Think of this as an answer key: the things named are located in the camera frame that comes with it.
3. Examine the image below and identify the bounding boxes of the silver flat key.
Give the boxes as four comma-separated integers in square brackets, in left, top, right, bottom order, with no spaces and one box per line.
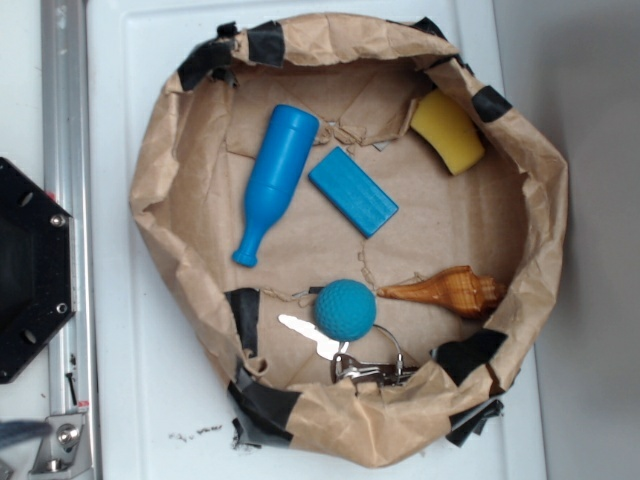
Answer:
[278,314,349,360]

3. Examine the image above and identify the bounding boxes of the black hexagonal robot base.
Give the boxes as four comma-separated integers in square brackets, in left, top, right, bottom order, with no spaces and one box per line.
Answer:
[1,158,74,384]

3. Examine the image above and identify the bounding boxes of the brown conch seashell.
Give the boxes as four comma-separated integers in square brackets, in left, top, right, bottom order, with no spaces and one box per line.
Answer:
[376,265,507,320]

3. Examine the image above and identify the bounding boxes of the blue rectangular block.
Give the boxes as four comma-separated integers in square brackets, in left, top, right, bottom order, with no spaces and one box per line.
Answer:
[308,147,399,238]

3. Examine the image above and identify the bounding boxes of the silver key bunch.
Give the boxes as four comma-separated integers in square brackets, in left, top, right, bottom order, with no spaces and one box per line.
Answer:
[331,353,419,387]

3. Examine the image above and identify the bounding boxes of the brown paper bag bin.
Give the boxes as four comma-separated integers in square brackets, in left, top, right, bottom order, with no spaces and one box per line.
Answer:
[130,13,568,467]

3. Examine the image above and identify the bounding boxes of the yellow sponge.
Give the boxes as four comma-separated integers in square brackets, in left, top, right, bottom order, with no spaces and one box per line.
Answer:
[410,89,485,175]

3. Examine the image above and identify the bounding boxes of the blue plastic bottle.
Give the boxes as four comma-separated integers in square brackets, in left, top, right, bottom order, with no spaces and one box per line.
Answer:
[232,105,320,267]

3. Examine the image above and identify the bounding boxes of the blue dimpled ball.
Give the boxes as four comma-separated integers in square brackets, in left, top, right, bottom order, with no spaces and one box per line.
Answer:
[314,279,377,342]

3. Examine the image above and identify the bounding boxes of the metal corner bracket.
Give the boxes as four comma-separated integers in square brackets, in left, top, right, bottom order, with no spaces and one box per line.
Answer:
[28,413,92,479]

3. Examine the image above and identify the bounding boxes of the wire key ring loop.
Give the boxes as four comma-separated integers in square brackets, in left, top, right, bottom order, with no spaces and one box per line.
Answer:
[368,322,407,374]

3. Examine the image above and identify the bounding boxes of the aluminium extrusion rail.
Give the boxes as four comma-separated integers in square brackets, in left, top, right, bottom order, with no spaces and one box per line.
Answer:
[41,1,103,479]

